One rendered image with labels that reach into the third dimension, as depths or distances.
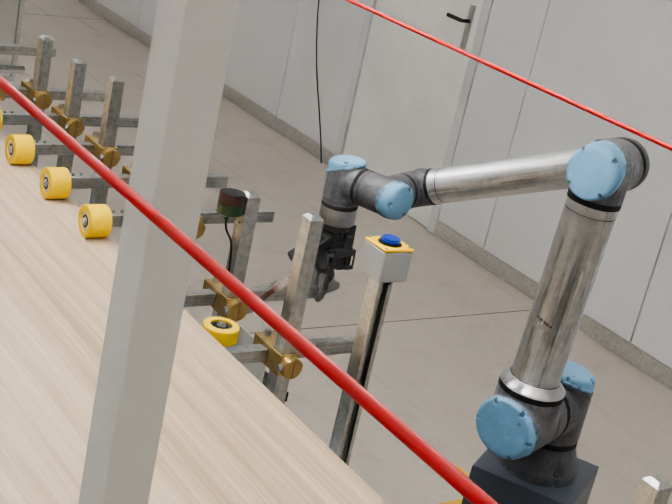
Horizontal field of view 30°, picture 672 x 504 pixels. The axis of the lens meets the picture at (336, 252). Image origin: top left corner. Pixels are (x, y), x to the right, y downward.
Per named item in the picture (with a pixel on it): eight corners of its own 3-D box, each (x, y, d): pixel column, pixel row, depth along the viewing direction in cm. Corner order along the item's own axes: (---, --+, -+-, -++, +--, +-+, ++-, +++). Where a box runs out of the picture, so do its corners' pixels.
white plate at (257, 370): (209, 338, 308) (216, 301, 304) (262, 389, 288) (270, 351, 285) (207, 338, 307) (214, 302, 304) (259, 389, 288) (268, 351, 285)
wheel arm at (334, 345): (362, 348, 296) (366, 331, 295) (371, 354, 294) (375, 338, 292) (201, 364, 271) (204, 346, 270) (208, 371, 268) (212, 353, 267)
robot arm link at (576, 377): (590, 435, 302) (610, 371, 296) (557, 456, 289) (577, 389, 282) (535, 408, 310) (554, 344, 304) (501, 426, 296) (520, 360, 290)
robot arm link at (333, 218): (334, 213, 299) (312, 198, 307) (330, 232, 301) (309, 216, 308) (364, 211, 304) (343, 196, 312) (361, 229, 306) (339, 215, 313)
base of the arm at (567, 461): (513, 436, 315) (523, 402, 311) (584, 466, 308) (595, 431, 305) (487, 465, 298) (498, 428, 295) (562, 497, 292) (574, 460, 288)
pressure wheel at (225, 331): (199, 358, 275) (208, 310, 271) (234, 367, 275) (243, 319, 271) (190, 373, 268) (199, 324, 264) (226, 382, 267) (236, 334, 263)
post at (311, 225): (273, 408, 283) (316, 210, 266) (281, 415, 280) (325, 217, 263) (260, 409, 281) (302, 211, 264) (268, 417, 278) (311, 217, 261)
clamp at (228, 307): (218, 296, 303) (222, 277, 301) (246, 321, 293) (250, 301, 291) (198, 297, 299) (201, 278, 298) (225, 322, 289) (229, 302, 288)
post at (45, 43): (30, 183, 395) (49, 34, 378) (34, 187, 392) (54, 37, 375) (19, 183, 393) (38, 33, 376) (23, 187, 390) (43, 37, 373)
